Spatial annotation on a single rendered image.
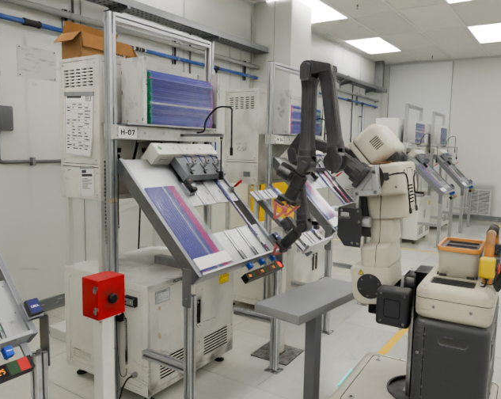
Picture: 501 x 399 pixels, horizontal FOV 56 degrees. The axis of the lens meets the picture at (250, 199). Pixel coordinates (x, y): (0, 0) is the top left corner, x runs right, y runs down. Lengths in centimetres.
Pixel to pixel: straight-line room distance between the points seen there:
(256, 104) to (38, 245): 195
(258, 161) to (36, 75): 173
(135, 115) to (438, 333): 165
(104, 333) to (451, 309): 128
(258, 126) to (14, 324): 243
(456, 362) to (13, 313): 146
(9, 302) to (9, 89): 233
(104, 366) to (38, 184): 210
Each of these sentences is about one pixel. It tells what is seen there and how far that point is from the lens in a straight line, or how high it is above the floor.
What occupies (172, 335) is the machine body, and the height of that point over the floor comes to 32.
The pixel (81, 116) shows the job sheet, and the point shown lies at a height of 142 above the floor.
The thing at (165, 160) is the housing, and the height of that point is 121.
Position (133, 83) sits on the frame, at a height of 159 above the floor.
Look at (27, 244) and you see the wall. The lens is 384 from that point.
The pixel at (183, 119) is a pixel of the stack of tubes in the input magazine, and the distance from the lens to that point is 260.
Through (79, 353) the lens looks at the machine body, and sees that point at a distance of 286.
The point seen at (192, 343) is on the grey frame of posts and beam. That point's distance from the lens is 218.
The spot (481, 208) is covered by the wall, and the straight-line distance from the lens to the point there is 975.
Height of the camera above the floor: 128
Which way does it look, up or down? 6 degrees down
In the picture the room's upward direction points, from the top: 1 degrees clockwise
